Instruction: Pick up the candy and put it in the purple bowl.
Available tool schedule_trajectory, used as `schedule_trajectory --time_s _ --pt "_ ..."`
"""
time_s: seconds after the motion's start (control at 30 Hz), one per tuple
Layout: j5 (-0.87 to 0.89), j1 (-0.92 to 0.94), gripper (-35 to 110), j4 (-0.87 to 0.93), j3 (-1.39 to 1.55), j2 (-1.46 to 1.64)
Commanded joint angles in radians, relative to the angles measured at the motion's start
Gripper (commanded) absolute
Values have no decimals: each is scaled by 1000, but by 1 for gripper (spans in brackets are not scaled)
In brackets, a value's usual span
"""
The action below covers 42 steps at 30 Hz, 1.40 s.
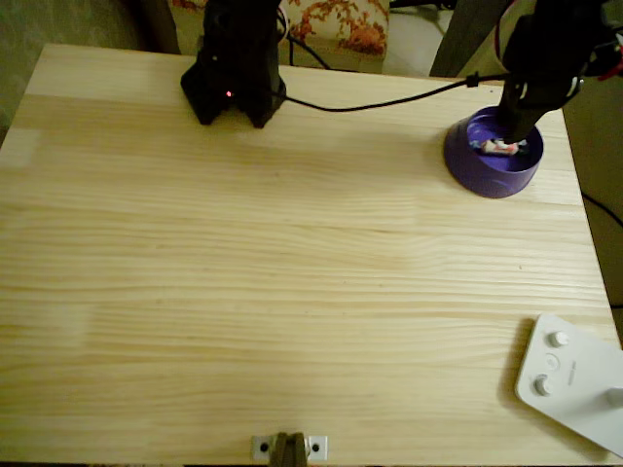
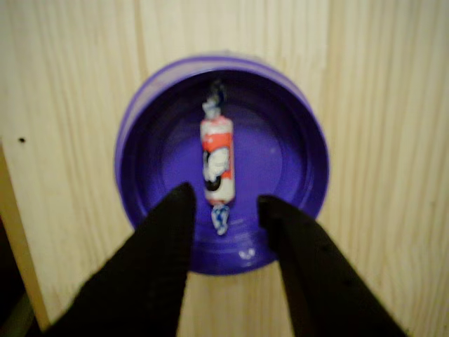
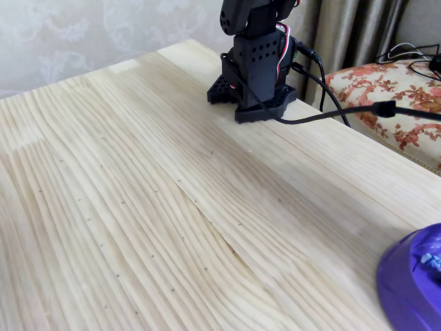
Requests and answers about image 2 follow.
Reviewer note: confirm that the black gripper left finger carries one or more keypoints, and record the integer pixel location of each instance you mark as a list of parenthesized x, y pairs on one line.
[(147, 274)]

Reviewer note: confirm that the purple plastic bowl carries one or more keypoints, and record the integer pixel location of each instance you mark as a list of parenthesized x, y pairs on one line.
[(280, 168)]

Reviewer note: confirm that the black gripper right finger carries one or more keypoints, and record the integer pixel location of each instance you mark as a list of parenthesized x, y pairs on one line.
[(322, 288)]

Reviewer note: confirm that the candy red white blue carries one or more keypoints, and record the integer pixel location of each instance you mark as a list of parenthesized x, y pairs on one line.
[(217, 158)]

